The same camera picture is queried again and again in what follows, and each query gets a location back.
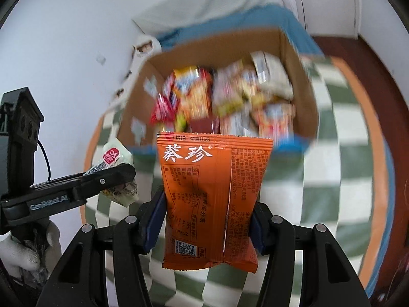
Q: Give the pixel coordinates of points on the blue blanket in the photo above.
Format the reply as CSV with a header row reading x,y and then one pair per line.
x,y
287,22

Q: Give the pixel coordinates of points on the printed cardboard box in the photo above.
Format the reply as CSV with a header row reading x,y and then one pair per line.
x,y
295,70

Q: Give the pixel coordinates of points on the white bedsheet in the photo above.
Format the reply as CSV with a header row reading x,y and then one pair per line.
x,y
207,3

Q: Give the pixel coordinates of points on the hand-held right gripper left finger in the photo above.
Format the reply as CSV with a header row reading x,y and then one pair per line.
x,y
153,222

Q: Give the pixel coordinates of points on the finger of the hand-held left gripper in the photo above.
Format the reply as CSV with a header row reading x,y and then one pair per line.
x,y
108,177

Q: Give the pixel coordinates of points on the green checkered tablecloth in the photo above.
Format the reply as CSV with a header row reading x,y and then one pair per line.
x,y
335,166

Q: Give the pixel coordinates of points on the person's left hand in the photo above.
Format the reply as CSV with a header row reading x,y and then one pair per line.
x,y
19,252

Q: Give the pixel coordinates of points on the orange snack packet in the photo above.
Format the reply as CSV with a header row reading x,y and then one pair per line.
x,y
198,182

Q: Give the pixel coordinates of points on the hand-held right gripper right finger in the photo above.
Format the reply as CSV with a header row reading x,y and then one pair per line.
x,y
257,230

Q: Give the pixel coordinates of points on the pile of snack packets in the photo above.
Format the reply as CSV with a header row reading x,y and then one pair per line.
x,y
195,92

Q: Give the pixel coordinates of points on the white packet with red label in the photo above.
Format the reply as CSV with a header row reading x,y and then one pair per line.
x,y
115,153

